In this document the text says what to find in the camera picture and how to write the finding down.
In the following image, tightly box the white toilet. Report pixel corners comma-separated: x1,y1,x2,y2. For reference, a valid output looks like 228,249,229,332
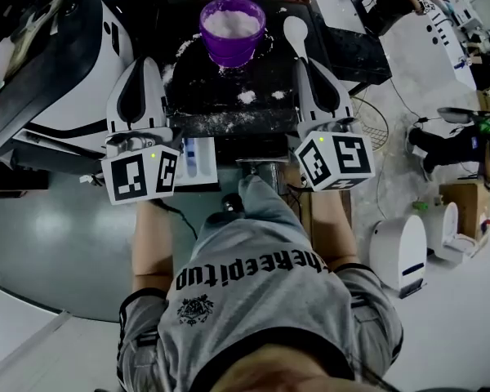
425,201,490,265

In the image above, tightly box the black stained table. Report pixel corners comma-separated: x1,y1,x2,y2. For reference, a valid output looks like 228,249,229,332
162,1,326,136

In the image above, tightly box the metal table leg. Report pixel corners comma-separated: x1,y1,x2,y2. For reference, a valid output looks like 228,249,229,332
234,157,292,198

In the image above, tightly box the round wire fan guard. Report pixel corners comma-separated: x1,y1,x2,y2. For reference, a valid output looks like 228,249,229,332
350,95,390,153

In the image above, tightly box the black cylindrical device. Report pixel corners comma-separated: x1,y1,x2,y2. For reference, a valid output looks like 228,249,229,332
220,192,244,215

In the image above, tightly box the black low shelf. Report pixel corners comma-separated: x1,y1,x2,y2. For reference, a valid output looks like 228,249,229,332
0,158,51,200

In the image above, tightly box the person's grey printed shirt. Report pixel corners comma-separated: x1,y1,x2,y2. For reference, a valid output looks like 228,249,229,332
116,173,405,392

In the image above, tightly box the white detergent powder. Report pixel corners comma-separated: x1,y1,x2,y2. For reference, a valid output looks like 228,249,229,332
203,7,262,39

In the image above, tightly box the purple plastic bucket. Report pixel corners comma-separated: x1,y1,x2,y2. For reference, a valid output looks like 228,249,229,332
198,0,268,69

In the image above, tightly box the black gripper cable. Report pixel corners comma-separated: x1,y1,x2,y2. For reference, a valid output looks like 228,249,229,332
152,199,199,241

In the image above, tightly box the white counter with black marks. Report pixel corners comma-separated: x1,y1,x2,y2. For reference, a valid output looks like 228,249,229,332
415,0,488,94

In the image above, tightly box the person's right forearm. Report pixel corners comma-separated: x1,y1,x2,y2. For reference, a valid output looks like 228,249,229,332
309,189,361,270

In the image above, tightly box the white appliance with blue stripe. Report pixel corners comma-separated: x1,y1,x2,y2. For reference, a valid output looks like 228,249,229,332
368,214,429,300

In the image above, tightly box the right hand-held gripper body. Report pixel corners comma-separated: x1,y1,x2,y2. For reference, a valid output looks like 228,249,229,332
287,116,376,194

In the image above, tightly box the black floor cable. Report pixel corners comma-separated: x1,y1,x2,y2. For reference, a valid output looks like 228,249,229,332
389,78,443,125

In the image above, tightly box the white detergent drawer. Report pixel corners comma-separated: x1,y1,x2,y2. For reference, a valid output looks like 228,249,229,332
174,136,222,193

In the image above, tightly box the black stained platform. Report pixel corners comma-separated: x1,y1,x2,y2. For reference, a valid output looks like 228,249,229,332
313,0,393,94

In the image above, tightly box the person's left forearm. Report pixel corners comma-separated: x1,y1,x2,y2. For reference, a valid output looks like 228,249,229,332
131,199,177,300

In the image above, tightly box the brown cardboard box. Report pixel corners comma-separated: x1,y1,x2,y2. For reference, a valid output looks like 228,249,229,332
438,180,490,241

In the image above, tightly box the white plastic spoon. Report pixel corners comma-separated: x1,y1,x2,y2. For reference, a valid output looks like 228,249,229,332
283,15,310,63

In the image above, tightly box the metal frying pan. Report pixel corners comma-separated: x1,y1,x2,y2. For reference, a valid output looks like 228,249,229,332
436,106,477,125

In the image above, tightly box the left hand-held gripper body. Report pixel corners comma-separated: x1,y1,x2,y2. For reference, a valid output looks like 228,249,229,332
100,116,185,207

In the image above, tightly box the white and black washing machine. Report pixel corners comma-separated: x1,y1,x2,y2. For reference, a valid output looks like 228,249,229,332
0,0,177,176

